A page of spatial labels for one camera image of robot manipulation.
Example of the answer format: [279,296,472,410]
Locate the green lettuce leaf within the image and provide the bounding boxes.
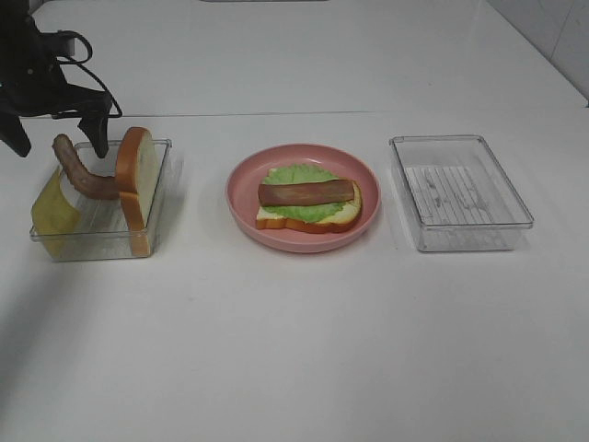
[259,164,345,223]

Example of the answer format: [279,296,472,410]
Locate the right clear plastic tray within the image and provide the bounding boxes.
[389,134,534,252]

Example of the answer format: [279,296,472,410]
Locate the left clear plastic tray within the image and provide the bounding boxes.
[49,139,172,262]

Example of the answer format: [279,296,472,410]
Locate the clear plastic tray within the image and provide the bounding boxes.
[49,139,172,262]
[389,134,534,252]

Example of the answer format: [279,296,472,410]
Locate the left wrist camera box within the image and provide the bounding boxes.
[41,30,77,58]

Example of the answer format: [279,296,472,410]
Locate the bread slice from tray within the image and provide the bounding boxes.
[256,176,363,234]

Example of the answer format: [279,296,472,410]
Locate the bread slice in left tray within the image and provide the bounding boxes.
[115,127,159,257]

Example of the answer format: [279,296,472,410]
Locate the yellow cheese slice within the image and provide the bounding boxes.
[30,168,81,259]

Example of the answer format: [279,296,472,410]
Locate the curved bacon strip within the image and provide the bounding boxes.
[52,134,119,201]

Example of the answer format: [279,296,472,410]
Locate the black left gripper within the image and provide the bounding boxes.
[0,1,113,158]

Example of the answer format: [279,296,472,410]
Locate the pink round plate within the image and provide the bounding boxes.
[225,144,381,253]

